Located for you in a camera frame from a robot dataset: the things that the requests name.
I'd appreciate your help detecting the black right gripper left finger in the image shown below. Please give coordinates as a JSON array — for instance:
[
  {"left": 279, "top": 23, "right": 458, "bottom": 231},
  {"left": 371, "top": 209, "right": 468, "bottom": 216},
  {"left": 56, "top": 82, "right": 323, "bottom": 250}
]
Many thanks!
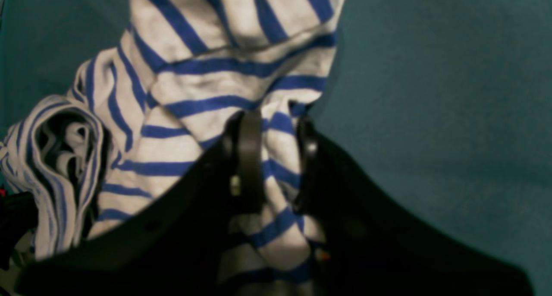
[{"left": 16, "top": 110, "right": 263, "bottom": 296}]

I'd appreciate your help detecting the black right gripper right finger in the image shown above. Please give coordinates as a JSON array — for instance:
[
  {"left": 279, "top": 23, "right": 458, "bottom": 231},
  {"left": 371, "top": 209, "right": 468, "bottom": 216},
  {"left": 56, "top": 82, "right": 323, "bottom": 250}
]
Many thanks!
[{"left": 295, "top": 117, "right": 534, "bottom": 296}]

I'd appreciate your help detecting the blue white striped T-shirt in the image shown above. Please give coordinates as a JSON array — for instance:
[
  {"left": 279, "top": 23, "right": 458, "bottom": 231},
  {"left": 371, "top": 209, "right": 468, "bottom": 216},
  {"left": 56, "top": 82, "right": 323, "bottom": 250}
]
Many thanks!
[{"left": 1, "top": 0, "right": 345, "bottom": 296}]

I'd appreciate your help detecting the teal table cloth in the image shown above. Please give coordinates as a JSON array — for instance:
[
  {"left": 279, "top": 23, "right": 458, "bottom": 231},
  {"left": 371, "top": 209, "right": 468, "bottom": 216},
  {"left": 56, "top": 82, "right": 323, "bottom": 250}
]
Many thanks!
[{"left": 1, "top": 0, "right": 551, "bottom": 296}]

